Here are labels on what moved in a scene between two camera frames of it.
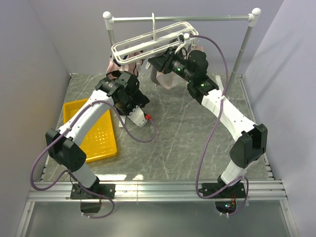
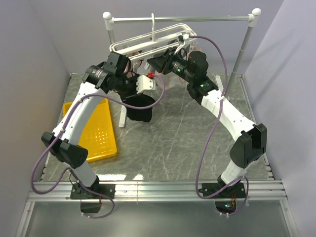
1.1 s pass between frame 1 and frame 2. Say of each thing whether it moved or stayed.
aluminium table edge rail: stayed
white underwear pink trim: stayed
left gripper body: moved
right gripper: stayed
